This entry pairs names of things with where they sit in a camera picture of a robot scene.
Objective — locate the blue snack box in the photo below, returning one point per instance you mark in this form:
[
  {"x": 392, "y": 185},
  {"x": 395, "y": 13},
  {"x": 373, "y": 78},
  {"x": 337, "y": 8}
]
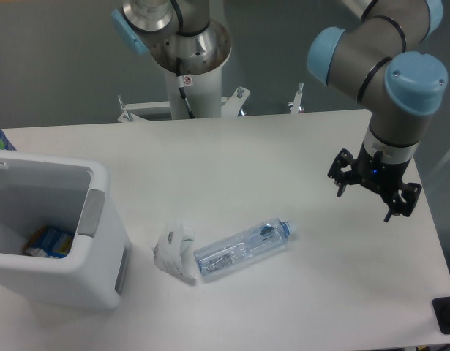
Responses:
[{"x": 49, "y": 242}]

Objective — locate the clear plastic water bottle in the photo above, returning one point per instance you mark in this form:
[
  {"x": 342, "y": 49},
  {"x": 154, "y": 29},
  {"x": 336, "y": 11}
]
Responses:
[{"x": 250, "y": 246}]

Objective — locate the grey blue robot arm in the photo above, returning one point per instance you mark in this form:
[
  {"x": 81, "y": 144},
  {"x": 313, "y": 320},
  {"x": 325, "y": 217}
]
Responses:
[{"x": 377, "y": 64}]

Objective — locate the white plastic trash can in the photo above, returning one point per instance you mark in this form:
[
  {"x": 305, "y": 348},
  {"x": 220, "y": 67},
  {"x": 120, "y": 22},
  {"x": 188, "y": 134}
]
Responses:
[{"x": 74, "y": 195}]

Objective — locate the white paper wrapper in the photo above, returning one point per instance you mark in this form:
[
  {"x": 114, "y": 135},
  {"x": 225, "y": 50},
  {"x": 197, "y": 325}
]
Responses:
[{"x": 172, "y": 243}]

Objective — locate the black device at table corner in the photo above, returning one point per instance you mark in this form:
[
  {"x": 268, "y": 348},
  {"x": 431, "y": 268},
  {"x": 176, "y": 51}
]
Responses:
[{"x": 441, "y": 308}]

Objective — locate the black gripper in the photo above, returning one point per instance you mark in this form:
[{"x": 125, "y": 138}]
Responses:
[{"x": 382, "y": 178}]

